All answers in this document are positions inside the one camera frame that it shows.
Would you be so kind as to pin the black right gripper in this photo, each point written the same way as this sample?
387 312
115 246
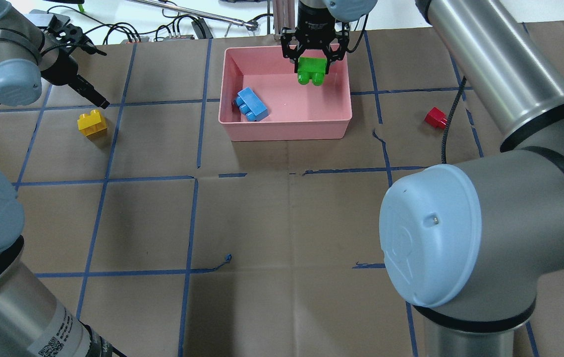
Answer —
314 23

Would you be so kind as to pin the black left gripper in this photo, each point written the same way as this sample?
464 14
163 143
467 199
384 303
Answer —
60 71

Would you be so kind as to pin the green toy block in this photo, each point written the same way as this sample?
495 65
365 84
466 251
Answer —
311 70

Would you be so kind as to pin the blue toy block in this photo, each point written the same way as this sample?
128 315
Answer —
250 105

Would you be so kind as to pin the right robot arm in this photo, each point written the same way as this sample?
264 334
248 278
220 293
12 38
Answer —
466 244

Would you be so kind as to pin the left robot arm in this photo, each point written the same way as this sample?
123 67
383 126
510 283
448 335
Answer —
33 322

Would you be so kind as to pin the pink plastic box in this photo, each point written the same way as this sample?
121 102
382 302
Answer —
296 112

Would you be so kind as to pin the yellow toy block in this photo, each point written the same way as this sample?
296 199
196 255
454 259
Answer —
92 123

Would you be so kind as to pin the red toy block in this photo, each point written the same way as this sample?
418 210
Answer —
436 118

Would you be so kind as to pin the aluminium frame post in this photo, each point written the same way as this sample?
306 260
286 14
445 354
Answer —
284 15

